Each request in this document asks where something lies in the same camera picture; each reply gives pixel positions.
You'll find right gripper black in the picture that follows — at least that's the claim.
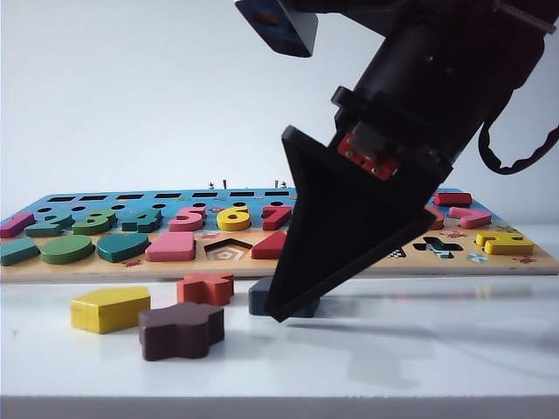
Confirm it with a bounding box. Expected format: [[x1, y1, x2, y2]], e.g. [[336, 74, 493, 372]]
[[264, 86, 453, 325]]

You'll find dark blue square block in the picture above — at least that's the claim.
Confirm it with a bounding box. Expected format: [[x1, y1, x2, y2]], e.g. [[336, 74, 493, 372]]
[[247, 277, 329, 319]]

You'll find red digit seven piece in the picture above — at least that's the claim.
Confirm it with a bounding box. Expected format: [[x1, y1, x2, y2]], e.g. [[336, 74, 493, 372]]
[[260, 204, 295, 231]]

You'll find red triangle puzzle piece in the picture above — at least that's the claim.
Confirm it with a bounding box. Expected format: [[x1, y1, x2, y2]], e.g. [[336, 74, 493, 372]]
[[251, 230, 289, 260]]

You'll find orange number ten piece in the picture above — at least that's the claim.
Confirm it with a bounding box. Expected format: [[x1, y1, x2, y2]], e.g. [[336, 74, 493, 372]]
[[425, 204, 445, 231]]

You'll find yellow digit six piece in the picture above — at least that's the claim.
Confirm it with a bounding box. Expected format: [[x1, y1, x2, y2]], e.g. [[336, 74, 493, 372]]
[[217, 204, 252, 232]]

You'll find red bar puzzle piece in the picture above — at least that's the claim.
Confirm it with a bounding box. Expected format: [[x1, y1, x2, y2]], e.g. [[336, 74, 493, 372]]
[[434, 191, 473, 207]]

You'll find pink angled sign piece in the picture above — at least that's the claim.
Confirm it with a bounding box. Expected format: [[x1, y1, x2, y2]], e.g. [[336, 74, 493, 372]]
[[448, 207, 490, 229]]

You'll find orange cross puzzle piece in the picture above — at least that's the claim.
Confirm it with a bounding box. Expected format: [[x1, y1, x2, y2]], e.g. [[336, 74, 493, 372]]
[[176, 271, 236, 306]]

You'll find pink digit five piece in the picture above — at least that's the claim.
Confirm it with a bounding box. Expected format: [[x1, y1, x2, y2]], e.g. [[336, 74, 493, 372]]
[[168, 205, 209, 232]]

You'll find yellow sign puzzle piece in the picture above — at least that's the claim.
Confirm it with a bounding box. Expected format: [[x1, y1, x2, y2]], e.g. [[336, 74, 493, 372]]
[[475, 230, 535, 257]]

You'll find pink square puzzle piece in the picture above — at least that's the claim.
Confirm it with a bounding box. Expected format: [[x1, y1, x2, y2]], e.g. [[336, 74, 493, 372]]
[[145, 230, 197, 263]]

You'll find brown star puzzle piece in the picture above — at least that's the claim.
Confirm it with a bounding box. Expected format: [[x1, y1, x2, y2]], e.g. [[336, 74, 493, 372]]
[[138, 301, 226, 362]]

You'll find dark teal digit four piece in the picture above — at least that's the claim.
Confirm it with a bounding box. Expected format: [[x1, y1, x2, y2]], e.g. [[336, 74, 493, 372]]
[[121, 208, 163, 234]]

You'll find teal heart puzzle piece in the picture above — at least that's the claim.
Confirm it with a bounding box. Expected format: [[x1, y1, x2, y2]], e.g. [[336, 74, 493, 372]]
[[96, 232, 150, 264]]

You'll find wooden number shape puzzle board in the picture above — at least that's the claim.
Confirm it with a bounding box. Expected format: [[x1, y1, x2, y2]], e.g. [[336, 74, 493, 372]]
[[0, 187, 559, 283]]

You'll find yellow pentagon puzzle piece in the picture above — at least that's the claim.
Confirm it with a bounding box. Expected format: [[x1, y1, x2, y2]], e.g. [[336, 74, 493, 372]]
[[69, 286, 152, 335]]

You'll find green digit three piece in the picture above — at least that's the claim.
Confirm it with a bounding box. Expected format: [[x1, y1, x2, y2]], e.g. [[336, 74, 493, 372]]
[[72, 209, 118, 236]]

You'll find green oval puzzle piece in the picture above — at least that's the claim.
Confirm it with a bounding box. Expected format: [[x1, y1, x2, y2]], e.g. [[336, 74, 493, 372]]
[[39, 234, 95, 265]]

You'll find teal digit two piece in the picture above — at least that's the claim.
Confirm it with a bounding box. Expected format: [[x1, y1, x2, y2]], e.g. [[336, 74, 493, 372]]
[[24, 210, 74, 238]]

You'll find teal rectangle puzzle piece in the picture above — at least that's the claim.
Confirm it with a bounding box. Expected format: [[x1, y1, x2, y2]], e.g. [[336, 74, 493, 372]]
[[0, 237, 41, 266]]

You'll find magenta digit one piece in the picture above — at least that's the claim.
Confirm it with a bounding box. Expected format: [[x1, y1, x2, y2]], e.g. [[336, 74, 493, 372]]
[[0, 212, 35, 239]]

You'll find black sleeved arm cable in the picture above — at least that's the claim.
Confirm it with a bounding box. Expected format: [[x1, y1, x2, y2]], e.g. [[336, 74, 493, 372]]
[[477, 120, 559, 175]]

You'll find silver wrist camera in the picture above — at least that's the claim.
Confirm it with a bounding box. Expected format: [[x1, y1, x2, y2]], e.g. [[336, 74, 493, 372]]
[[234, 0, 320, 58]]

